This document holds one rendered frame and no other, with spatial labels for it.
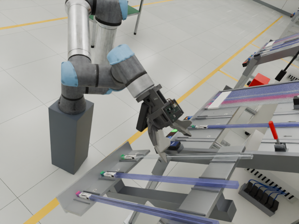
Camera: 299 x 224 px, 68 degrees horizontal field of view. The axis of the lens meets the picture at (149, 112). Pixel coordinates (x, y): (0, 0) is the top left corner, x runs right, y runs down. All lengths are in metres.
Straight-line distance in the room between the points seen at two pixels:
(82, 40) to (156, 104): 0.34
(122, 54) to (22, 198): 1.23
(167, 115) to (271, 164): 0.38
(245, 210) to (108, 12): 1.03
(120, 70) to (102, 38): 0.44
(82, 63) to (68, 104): 0.56
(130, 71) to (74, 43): 0.24
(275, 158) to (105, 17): 0.81
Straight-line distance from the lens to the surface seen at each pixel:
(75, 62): 0.74
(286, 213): 1.29
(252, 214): 1.17
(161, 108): 0.61
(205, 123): 1.14
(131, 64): 0.64
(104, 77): 0.72
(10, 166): 1.79
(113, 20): 1.02
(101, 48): 1.09
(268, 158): 0.81
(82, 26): 0.85
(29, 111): 2.11
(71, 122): 1.29
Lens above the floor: 1.47
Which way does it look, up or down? 41 degrees down
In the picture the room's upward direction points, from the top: 20 degrees clockwise
